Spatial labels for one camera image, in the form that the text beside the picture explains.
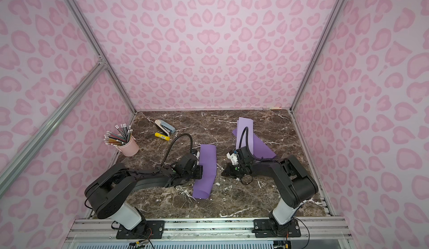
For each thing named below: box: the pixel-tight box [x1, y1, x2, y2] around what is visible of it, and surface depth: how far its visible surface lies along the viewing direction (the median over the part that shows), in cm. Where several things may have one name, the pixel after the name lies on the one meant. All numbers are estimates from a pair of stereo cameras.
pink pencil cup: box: [115, 135, 140, 157], surface depth 95 cm
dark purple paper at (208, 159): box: [192, 144, 217, 200], surface depth 92 cm
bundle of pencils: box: [103, 123, 133, 147], surface depth 93 cm
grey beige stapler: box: [154, 118, 176, 137], surface depth 109 cm
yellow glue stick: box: [154, 132, 171, 142], surface depth 106 cm
